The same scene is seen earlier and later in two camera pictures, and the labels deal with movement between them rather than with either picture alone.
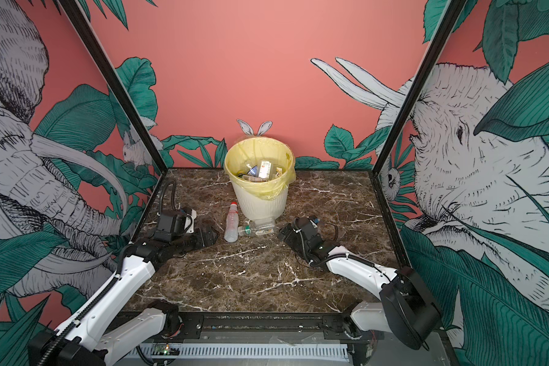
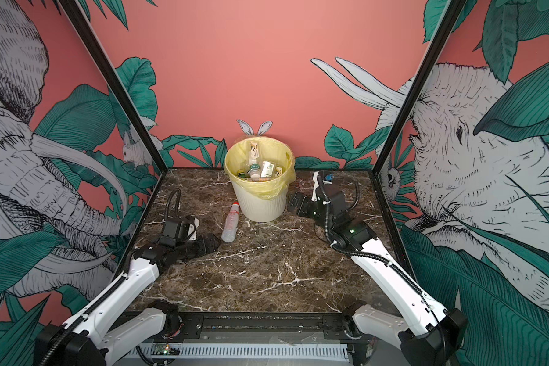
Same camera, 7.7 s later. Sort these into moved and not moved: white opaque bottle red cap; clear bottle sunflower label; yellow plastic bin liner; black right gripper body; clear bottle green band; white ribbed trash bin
Moved: clear bottle green band; black right gripper body
Not moved: yellow plastic bin liner; clear bottle sunflower label; white ribbed trash bin; white opaque bottle red cap
